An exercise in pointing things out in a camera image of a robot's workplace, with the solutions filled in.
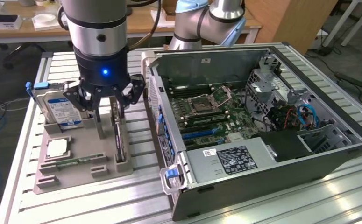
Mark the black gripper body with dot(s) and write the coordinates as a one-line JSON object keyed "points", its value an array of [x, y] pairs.
{"points": [[103, 70]]}

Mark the green graphics card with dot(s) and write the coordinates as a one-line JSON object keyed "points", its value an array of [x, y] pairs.
{"points": [[119, 144]]}

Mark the hard disk with blue caddy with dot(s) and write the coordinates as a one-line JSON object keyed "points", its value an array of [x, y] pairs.
{"points": [[56, 112]]}

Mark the grey parts rack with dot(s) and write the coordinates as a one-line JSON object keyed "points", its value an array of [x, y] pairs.
{"points": [[80, 144]]}

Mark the wooden desk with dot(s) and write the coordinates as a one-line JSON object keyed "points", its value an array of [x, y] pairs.
{"points": [[28, 32], [136, 25]]}

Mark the CPU socket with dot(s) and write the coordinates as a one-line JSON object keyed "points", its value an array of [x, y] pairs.
{"points": [[200, 105]]}

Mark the silver CPU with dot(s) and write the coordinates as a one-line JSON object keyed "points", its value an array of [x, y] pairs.
{"points": [[57, 148]]}

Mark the white square dish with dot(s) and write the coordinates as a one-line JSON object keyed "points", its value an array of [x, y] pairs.
{"points": [[44, 24]]}

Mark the metal socket cover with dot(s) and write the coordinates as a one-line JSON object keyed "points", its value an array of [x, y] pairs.
{"points": [[222, 94]]}

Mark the green RAM stick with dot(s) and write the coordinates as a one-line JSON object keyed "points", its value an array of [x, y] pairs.
{"points": [[75, 161]]}

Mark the blue expansion slot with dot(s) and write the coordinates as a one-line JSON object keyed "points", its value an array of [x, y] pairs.
{"points": [[199, 134]]}

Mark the white paper stack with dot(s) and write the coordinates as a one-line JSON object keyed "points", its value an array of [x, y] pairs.
{"points": [[164, 22]]}

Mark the brown cardboard box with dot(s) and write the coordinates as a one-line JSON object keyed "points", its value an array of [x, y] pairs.
{"points": [[168, 7]]}

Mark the green motherboard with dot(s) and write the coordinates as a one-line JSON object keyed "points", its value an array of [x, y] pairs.
{"points": [[236, 116]]}

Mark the white tape roll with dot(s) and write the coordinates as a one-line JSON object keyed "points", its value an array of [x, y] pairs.
{"points": [[40, 2]]}

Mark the black and white box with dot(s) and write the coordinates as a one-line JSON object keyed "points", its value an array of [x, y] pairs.
{"points": [[7, 25]]}

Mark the grey cup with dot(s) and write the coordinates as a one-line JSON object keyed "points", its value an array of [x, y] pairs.
{"points": [[27, 2]]}

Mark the silver chipset heatsink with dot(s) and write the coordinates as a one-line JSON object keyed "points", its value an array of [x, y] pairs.
{"points": [[235, 137]]}

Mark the blue case latch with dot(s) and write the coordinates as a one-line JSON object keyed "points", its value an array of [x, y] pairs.
{"points": [[170, 174]]}

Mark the grey power supply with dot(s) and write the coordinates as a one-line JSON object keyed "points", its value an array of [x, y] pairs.
{"points": [[206, 168]]}

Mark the tall metal disk bay cage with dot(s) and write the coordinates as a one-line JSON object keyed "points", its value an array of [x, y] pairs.
{"points": [[263, 93]]}

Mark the wooden cabinet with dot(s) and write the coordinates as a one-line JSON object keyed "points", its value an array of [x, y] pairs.
{"points": [[292, 28]]}

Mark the black open PC case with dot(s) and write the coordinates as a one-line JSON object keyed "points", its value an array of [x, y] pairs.
{"points": [[262, 193]]}

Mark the black floor box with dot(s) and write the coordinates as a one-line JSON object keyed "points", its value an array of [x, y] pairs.
{"points": [[323, 51]]}

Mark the low metal disk bay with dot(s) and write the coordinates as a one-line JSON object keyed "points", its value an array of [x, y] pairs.
{"points": [[337, 136]]}

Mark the dark chair base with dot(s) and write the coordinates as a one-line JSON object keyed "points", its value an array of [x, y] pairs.
{"points": [[359, 82]]}

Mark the white table frame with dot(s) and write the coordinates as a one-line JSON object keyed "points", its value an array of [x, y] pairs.
{"points": [[338, 23]]}

